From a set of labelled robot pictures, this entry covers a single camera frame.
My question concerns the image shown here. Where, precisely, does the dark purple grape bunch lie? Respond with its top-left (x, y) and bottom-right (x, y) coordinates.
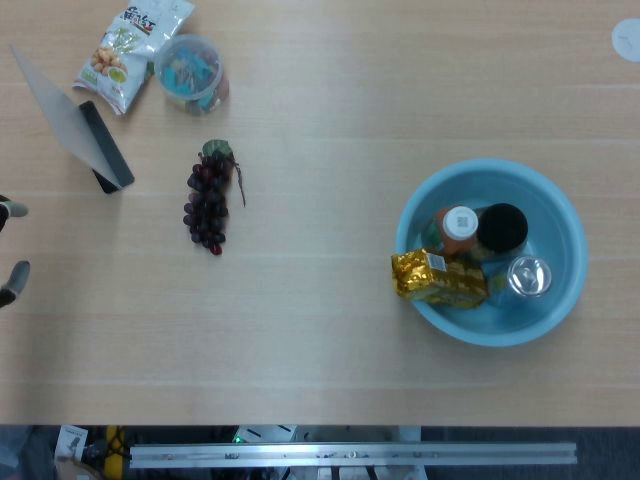
top-left (182, 139), bottom-right (247, 257)

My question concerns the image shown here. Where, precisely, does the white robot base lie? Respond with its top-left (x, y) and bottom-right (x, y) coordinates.
top-left (232, 424), bottom-right (299, 444)

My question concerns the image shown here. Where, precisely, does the glass jar black lid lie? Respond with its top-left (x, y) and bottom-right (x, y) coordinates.
top-left (472, 202), bottom-right (530, 261)

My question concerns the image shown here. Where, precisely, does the grey fabric cover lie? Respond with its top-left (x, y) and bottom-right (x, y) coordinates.
top-left (0, 424), bottom-right (32, 480)

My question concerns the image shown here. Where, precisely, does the blue drink can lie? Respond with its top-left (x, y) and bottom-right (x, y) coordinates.
top-left (487, 254), bottom-right (554, 307)

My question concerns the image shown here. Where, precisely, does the aluminium rail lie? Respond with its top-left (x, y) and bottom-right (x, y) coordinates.
top-left (128, 441), bottom-right (579, 470)

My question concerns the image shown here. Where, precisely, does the orange bottle white cap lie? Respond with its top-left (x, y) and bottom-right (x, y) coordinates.
top-left (424, 204), bottom-right (480, 259)

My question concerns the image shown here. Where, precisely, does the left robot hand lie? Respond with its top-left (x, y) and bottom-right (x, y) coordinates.
top-left (0, 194), bottom-right (31, 310)

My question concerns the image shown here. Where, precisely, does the white printed card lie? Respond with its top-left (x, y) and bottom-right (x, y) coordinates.
top-left (53, 425), bottom-right (89, 464)

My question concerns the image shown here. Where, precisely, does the yellow black post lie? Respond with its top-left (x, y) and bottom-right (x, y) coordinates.
top-left (102, 425), bottom-right (126, 480)

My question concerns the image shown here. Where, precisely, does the grey flat board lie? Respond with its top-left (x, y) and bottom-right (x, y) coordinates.
top-left (9, 43), bottom-right (124, 192)

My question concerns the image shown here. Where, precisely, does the clear tub with clips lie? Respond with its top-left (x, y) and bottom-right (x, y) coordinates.
top-left (153, 33), bottom-right (231, 117)

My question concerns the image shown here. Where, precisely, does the gold foil biscuit pack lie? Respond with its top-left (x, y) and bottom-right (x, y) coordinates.
top-left (390, 248), bottom-right (489, 310)

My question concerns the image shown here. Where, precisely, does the white snack bag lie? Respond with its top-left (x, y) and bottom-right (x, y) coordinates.
top-left (72, 0), bottom-right (196, 117)

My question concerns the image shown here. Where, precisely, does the light blue plastic bowl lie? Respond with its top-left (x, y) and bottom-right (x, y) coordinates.
top-left (395, 158), bottom-right (590, 348)

